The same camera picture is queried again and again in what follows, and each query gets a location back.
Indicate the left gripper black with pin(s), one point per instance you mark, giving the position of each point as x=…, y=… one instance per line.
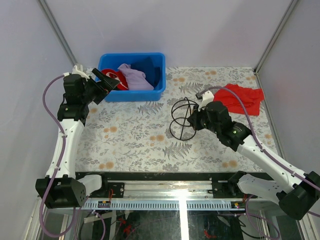
x=107, y=83

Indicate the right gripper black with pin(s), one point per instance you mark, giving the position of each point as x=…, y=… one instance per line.
x=194, y=120

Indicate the black wire hat stand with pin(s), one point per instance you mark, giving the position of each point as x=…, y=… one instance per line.
x=185, y=120

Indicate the blue plastic bin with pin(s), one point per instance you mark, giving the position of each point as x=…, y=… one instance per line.
x=114, y=60

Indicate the lilac bucket hat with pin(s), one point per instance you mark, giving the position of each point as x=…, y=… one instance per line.
x=136, y=80

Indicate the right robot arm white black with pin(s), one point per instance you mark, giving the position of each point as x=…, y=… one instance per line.
x=291, y=188

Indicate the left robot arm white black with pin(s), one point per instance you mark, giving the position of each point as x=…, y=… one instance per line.
x=71, y=120

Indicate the red cap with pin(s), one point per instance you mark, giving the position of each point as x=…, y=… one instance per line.
x=123, y=85

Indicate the navy blue hat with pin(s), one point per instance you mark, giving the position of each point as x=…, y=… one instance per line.
x=152, y=72

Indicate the floral table mat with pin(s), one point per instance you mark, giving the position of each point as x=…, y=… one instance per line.
x=148, y=136

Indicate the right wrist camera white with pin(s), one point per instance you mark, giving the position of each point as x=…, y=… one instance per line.
x=206, y=97

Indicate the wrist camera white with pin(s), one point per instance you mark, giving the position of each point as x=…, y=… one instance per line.
x=78, y=70
x=206, y=97

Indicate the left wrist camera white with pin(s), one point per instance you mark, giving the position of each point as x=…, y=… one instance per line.
x=78, y=70

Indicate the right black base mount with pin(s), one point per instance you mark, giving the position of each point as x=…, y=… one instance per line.
x=225, y=185

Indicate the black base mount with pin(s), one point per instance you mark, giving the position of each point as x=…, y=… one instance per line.
x=112, y=190
x=225, y=185

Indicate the aluminium front rail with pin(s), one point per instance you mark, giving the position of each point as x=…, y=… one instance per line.
x=162, y=187

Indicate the left aluminium frame post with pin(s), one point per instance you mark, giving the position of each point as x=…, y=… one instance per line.
x=57, y=31

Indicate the aluminium frame post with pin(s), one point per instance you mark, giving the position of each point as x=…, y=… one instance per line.
x=57, y=31
x=286, y=16

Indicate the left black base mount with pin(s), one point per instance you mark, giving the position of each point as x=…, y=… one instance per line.
x=112, y=190

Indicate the blue white cable duct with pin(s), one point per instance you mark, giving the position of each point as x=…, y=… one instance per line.
x=148, y=205

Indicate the right aluminium frame post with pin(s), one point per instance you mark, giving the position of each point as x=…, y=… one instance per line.
x=286, y=16

